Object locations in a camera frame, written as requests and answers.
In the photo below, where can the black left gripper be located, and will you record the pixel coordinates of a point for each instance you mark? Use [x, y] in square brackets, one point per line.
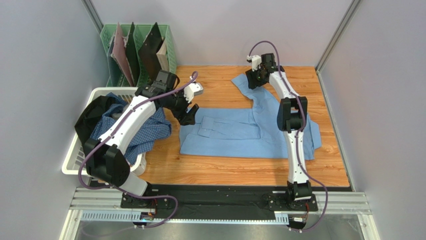
[189, 118]

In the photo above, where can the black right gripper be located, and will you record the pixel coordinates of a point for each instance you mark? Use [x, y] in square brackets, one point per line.
[254, 79]

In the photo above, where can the light blue long sleeve shirt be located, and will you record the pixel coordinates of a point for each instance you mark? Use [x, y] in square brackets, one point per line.
[237, 132]

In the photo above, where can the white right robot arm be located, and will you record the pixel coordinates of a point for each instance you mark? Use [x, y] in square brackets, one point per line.
[291, 120]

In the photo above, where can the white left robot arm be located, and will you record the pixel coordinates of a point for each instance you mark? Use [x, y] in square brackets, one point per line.
[105, 157]

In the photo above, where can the blue checkered shirt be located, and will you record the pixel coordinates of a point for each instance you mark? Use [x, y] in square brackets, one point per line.
[156, 127]

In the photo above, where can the green plastic file rack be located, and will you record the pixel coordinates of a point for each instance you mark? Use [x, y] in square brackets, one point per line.
[141, 31]

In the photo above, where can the beige board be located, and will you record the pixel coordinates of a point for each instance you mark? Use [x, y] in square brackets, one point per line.
[162, 56]

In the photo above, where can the black board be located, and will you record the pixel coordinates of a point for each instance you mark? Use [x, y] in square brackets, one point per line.
[148, 52]

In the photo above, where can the dark green board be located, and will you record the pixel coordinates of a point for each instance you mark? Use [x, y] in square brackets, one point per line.
[132, 56]

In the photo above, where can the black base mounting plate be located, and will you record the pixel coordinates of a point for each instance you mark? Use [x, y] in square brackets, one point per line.
[215, 202]

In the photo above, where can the pink board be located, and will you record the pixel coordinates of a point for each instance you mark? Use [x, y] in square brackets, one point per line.
[119, 54]

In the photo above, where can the black garment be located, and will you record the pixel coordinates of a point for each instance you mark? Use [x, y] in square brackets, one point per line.
[91, 115]

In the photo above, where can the right corner aluminium profile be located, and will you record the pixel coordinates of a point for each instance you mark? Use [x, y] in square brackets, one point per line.
[347, 17]

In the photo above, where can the corner aluminium profile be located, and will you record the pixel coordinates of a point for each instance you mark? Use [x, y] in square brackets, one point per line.
[93, 14]
[347, 17]

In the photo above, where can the left corner aluminium profile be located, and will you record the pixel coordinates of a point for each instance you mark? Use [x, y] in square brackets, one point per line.
[93, 14]

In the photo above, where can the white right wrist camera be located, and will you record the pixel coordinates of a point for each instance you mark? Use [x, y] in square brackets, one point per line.
[255, 61]

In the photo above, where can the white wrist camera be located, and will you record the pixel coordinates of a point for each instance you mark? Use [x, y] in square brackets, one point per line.
[255, 61]
[193, 90]

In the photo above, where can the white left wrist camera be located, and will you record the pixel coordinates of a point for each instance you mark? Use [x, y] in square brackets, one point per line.
[193, 90]

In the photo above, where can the aluminium frame rail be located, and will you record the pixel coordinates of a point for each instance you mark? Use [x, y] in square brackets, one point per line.
[106, 205]

